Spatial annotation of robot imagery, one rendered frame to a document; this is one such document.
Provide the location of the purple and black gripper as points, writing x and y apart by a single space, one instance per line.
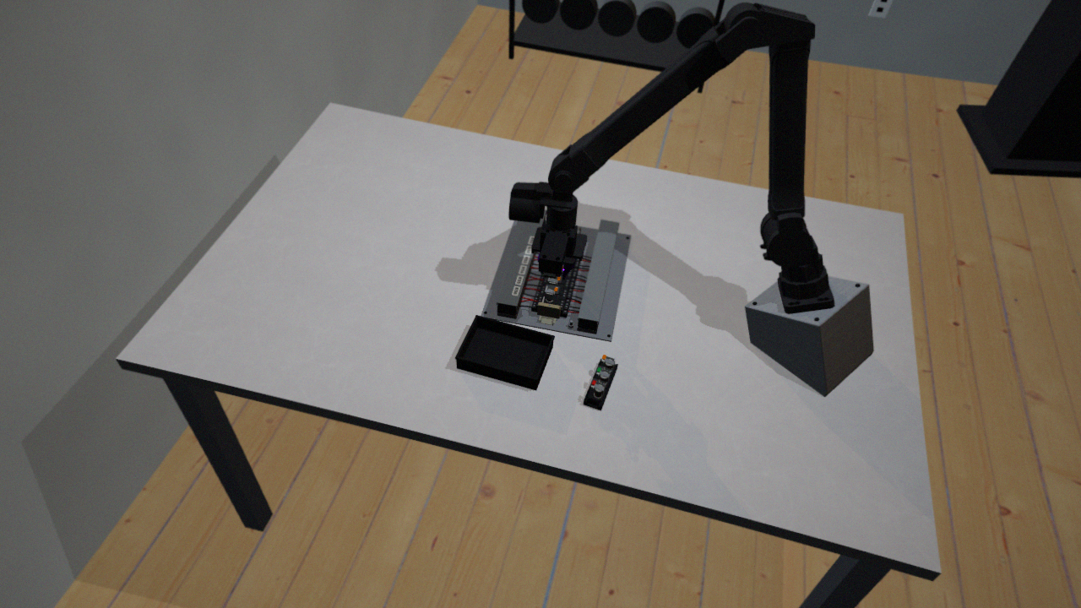
568 262

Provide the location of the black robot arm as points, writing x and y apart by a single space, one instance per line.
788 35

